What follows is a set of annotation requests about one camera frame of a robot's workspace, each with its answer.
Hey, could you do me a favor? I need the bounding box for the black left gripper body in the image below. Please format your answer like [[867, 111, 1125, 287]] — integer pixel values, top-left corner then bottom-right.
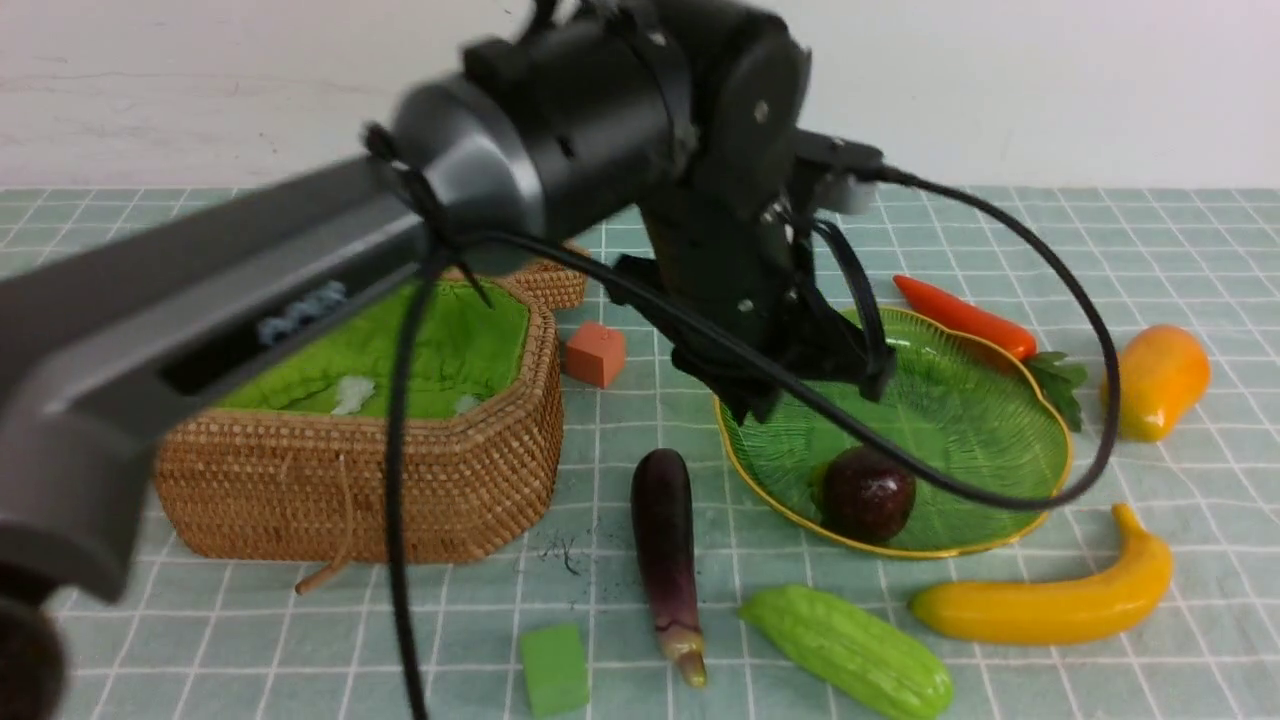
[[607, 190, 870, 423]]

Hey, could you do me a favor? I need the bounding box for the purple eggplant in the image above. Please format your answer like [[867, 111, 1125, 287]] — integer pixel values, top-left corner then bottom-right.
[[630, 448, 708, 688]]

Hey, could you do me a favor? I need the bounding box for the dark purple mangosteen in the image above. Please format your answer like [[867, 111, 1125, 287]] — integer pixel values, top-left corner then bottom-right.
[[815, 446, 916, 546]]

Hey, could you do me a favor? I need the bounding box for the orange carrot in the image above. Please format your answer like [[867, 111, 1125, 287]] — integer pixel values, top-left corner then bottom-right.
[[892, 275, 1088, 432]]

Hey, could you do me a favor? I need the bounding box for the orange yellow mango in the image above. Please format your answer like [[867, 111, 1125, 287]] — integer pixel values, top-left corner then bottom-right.
[[1117, 324, 1211, 443]]

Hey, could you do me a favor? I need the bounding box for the green bitter melon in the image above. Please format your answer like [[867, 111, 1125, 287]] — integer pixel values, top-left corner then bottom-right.
[[739, 584, 954, 719]]

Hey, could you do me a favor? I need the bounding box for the yellow banana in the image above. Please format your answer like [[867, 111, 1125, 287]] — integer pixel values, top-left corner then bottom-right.
[[909, 503, 1175, 646]]

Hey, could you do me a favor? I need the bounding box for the orange cube block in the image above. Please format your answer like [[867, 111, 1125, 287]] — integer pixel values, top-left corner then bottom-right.
[[562, 322, 627, 389]]

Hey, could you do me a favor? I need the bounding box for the woven wicker basket lid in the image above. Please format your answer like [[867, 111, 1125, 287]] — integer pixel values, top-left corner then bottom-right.
[[470, 242, 588, 311]]

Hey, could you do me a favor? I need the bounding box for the green glass leaf plate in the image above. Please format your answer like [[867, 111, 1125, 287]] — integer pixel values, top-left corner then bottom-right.
[[716, 307, 1073, 559]]

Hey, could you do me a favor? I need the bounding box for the teal checkered tablecloth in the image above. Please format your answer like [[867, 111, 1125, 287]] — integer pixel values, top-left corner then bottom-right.
[[52, 187, 1279, 719]]

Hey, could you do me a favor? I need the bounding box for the green cube block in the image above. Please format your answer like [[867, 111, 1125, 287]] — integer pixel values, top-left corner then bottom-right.
[[518, 623, 590, 719]]

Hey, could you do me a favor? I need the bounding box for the woven wicker basket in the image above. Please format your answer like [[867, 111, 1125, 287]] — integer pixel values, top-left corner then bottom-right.
[[154, 279, 564, 565]]

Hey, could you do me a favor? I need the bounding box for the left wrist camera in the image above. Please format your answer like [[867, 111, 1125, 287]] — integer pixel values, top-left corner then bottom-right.
[[787, 129, 884, 215]]

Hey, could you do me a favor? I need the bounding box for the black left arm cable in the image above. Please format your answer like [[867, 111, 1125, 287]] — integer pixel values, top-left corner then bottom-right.
[[362, 120, 1123, 720]]

